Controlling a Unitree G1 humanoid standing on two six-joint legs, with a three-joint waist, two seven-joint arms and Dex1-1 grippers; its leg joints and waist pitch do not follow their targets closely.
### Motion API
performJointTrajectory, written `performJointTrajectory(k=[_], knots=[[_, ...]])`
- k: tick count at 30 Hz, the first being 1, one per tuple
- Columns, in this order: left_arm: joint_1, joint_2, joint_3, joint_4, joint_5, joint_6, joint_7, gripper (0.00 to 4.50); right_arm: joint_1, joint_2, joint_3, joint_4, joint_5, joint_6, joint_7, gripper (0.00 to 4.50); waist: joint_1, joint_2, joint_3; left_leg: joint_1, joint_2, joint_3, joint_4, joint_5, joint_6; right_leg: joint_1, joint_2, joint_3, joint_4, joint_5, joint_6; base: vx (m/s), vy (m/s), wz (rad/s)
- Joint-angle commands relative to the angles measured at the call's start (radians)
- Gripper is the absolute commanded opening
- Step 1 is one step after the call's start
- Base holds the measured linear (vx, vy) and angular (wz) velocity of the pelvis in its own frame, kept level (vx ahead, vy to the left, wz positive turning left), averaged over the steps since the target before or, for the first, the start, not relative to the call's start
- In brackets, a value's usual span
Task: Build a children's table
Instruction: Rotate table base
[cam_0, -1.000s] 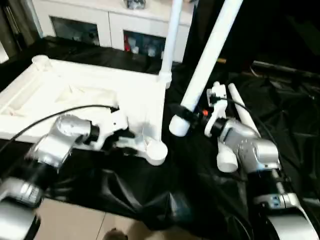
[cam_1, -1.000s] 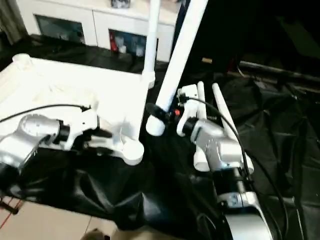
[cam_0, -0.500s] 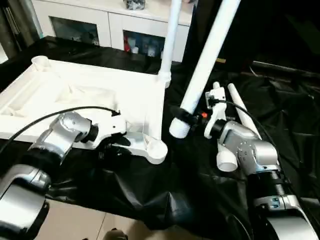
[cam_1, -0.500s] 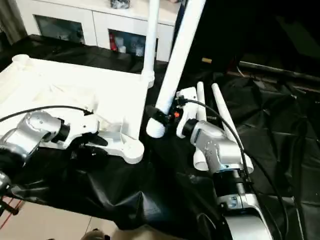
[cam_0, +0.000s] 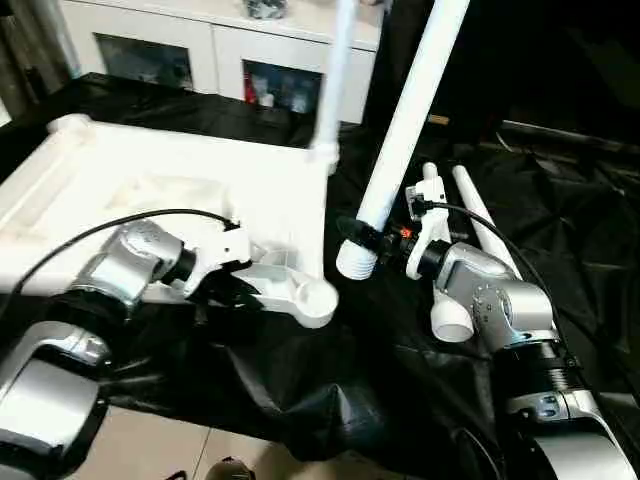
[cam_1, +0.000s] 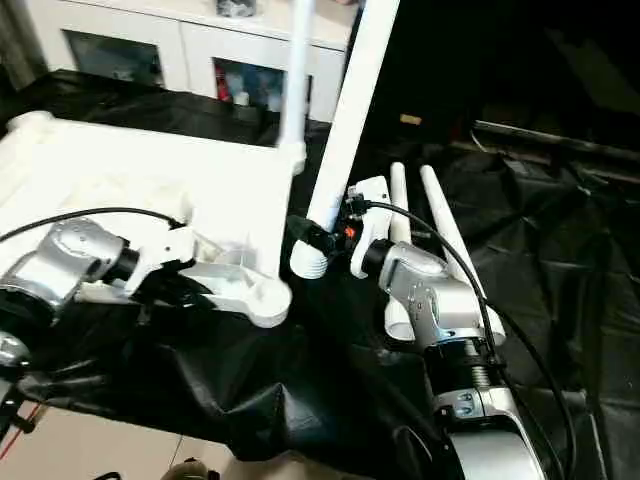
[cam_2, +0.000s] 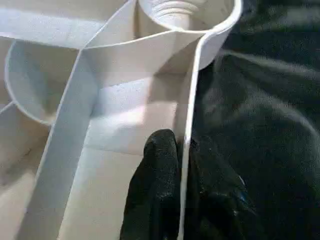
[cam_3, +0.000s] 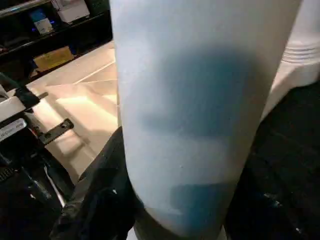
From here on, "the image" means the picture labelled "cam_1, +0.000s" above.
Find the white plastic table top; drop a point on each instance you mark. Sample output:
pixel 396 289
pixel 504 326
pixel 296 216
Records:
pixel 130 190

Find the white plastic table leg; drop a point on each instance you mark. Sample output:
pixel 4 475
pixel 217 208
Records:
pixel 399 200
pixel 350 120
pixel 450 230
pixel 297 70

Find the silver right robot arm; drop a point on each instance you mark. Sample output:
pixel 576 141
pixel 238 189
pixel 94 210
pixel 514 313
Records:
pixel 440 310

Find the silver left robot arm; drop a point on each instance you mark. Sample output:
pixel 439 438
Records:
pixel 50 275

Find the small tan label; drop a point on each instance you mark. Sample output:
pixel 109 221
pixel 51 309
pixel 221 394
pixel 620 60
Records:
pixel 410 119

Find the red bottle in cabinet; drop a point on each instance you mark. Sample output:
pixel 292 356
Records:
pixel 222 88

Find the black plastic mat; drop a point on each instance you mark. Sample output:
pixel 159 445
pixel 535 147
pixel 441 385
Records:
pixel 560 300

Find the long black bar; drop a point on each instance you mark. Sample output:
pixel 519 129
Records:
pixel 560 140

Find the grey object on cabinet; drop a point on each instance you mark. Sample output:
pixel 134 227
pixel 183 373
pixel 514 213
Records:
pixel 236 8

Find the white cabinet with glass doors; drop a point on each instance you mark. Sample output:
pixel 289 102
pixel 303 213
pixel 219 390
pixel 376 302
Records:
pixel 150 40

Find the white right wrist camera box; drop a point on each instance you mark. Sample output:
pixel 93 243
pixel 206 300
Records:
pixel 370 220

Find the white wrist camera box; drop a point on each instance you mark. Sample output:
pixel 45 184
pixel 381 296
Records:
pixel 370 220
pixel 165 255

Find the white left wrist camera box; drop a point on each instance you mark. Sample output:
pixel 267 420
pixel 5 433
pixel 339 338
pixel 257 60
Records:
pixel 165 255

